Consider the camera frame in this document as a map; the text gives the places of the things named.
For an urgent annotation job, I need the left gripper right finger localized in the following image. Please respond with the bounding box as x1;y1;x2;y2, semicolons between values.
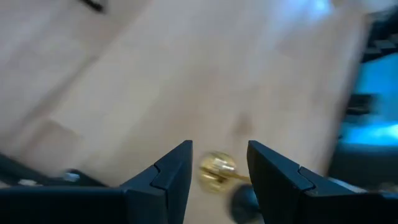
247;139;358;224

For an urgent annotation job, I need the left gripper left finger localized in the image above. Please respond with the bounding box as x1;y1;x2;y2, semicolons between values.
120;139;194;224

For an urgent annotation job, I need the tall gold candlestick holder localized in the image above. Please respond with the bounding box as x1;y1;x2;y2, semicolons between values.
197;151;252;194

